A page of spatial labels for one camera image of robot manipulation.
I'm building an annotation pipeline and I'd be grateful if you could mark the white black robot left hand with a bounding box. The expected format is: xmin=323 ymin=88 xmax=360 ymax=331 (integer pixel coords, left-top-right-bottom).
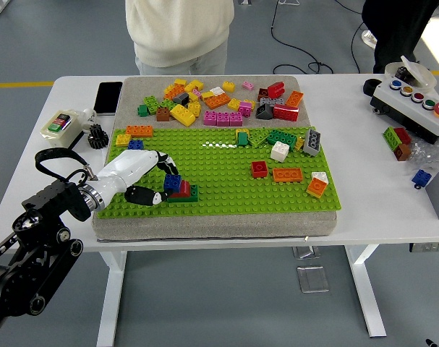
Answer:
xmin=92 ymin=148 xmax=180 ymax=211

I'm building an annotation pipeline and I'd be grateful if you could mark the red curved-top brick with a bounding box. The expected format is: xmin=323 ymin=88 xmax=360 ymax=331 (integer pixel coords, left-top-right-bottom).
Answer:
xmin=169 ymin=179 xmax=191 ymax=199

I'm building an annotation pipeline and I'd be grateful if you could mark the dark green eight-stud brick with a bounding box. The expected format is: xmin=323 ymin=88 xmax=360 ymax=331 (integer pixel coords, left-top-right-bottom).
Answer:
xmin=167 ymin=184 xmax=199 ymax=203
xmin=266 ymin=129 xmax=298 ymax=149

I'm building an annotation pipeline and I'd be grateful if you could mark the smartphone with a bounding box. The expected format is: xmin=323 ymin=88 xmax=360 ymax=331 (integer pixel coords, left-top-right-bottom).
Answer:
xmin=93 ymin=81 xmax=124 ymax=116

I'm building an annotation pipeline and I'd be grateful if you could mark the green studded baseplate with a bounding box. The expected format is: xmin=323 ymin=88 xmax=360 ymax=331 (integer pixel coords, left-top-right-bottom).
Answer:
xmin=95 ymin=125 xmax=343 ymax=219

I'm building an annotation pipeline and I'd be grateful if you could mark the orange eight-stud brick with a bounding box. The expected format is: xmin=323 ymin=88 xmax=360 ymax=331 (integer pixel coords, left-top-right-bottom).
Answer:
xmin=125 ymin=125 xmax=154 ymax=139
xmin=203 ymin=93 xmax=231 ymax=111

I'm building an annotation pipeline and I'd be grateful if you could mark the lime green stud brick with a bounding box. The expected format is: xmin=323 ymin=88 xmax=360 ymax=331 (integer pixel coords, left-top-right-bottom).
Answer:
xmin=142 ymin=95 xmax=161 ymax=116

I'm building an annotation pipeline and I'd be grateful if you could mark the large yellow rounded brick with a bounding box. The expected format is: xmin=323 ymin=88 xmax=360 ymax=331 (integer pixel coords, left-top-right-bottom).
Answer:
xmin=169 ymin=103 xmax=197 ymax=127

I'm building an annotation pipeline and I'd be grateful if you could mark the orange stud brick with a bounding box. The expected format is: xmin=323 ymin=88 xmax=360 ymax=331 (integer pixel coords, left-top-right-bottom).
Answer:
xmin=284 ymin=90 xmax=304 ymax=108
xmin=163 ymin=84 xmax=186 ymax=101

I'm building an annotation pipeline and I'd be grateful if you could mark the pink long brick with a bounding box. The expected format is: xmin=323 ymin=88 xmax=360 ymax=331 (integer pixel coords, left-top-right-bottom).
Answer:
xmin=203 ymin=110 xmax=244 ymax=127

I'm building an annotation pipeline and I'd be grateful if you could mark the pink four-stud brick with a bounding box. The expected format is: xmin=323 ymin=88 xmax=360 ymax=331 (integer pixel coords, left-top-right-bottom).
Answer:
xmin=238 ymin=100 xmax=255 ymax=118

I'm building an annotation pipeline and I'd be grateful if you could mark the lime green flat brick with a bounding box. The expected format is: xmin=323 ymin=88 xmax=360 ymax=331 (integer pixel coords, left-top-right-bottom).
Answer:
xmin=248 ymin=128 xmax=273 ymax=148

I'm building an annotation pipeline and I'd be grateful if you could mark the white four-stud brick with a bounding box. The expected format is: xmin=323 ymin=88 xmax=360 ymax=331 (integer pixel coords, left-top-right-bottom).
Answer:
xmin=270 ymin=140 xmax=291 ymax=163

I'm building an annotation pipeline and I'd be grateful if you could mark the grey flat stud brick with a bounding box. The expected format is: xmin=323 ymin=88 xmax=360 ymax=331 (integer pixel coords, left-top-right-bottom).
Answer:
xmin=259 ymin=95 xmax=286 ymax=107

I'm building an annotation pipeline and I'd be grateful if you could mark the red stud brick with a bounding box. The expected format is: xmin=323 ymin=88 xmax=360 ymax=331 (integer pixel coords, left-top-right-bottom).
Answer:
xmin=266 ymin=82 xmax=286 ymax=99
xmin=393 ymin=127 xmax=412 ymax=145

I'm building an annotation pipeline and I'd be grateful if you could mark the large red brick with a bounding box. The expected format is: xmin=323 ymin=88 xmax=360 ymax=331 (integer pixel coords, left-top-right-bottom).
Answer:
xmin=272 ymin=103 xmax=300 ymax=122

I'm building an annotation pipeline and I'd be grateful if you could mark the blue brick keyring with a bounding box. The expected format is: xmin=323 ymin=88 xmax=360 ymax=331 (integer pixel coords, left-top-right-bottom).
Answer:
xmin=411 ymin=168 xmax=432 ymax=189

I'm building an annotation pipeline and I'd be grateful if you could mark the orange brick with yellow base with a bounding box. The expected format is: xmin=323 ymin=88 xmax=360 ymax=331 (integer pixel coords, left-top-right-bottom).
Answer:
xmin=306 ymin=177 xmax=328 ymax=199

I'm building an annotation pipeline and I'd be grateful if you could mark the black gear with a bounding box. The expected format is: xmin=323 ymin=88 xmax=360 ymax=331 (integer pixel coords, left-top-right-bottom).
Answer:
xmin=85 ymin=123 xmax=109 ymax=149

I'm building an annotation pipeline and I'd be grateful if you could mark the small white plastic part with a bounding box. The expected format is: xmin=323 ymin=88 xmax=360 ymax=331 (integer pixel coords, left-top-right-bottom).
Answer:
xmin=80 ymin=107 xmax=97 ymax=127

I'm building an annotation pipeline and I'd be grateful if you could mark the table height control panel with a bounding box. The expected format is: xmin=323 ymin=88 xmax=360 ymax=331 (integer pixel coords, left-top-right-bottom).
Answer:
xmin=409 ymin=241 xmax=439 ymax=253

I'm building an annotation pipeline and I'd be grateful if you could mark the grey foam mat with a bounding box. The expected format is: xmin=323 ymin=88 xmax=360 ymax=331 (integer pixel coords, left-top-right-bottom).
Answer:
xmin=91 ymin=74 xmax=338 ymax=242

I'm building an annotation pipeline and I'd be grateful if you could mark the clear floor socket cover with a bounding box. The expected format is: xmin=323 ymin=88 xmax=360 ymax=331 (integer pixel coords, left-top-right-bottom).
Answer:
xmin=292 ymin=245 xmax=320 ymax=260
xmin=297 ymin=265 xmax=331 ymax=294

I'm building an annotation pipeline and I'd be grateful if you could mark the clear plastic bag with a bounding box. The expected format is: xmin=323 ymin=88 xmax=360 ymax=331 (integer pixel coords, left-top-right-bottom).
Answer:
xmin=406 ymin=139 xmax=439 ymax=173

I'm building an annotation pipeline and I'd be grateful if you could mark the white table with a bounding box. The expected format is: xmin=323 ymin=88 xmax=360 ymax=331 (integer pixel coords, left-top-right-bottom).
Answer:
xmin=0 ymin=74 xmax=439 ymax=339

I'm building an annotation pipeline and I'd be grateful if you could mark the white button control box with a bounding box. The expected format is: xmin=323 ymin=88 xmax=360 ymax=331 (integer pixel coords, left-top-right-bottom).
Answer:
xmin=370 ymin=77 xmax=439 ymax=145

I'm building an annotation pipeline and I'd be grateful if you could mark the white round lidded container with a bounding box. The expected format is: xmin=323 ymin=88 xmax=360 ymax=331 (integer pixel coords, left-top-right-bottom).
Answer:
xmin=384 ymin=55 xmax=438 ymax=90

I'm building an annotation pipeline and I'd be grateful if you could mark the cream switch box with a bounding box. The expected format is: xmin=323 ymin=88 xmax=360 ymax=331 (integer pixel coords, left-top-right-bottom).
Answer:
xmin=40 ymin=109 xmax=85 ymax=150

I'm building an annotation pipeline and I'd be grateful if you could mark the red single-ring square brick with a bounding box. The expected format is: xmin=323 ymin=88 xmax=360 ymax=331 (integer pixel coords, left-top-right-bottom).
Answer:
xmin=251 ymin=160 xmax=269 ymax=179

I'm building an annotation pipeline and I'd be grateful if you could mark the orange three-ring long brick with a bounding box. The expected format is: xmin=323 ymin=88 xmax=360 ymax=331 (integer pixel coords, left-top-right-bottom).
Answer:
xmin=273 ymin=167 xmax=304 ymax=184

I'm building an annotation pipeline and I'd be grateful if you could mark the grey three-ring brick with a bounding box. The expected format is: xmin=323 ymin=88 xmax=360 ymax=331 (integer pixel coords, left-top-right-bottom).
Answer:
xmin=303 ymin=128 xmax=322 ymax=157

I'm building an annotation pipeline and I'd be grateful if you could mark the brown ring brick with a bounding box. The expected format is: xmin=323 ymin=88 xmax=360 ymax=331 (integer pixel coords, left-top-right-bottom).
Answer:
xmin=392 ymin=143 xmax=412 ymax=162

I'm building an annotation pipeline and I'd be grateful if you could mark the black floor cable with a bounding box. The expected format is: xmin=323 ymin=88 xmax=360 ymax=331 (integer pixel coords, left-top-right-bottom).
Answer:
xmin=351 ymin=21 xmax=367 ymax=75
xmin=269 ymin=0 xmax=332 ymax=75

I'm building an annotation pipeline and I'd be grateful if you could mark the black ring roll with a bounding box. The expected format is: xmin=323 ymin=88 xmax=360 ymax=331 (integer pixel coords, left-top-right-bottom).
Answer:
xmin=362 ymin=77 xmax=383 ymax=98

